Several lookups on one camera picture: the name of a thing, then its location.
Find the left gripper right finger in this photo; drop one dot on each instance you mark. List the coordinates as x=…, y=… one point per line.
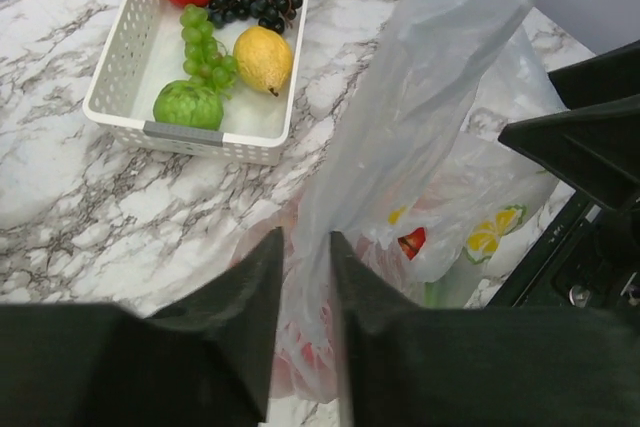
x=399, y=364

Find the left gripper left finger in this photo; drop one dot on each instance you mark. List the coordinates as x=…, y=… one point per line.
x=204, y=360

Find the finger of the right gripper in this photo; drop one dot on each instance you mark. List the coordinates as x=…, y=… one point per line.
x=602, y=79

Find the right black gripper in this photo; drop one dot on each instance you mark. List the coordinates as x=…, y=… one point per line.
x=587, y=256

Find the clear plastic bag of fruits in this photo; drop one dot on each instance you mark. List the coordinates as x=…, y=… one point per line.
x=414, y=175

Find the green fake apple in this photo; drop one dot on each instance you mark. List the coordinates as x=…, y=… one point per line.
x=188, y=104

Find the green fake grape bunch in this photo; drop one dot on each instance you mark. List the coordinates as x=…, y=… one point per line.
x=207, y=61

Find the dark purple fake grapes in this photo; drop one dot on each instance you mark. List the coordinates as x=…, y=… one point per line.
x=274, y=15

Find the white perforated plastic basket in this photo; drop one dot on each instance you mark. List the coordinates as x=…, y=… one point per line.
x=144, y=52

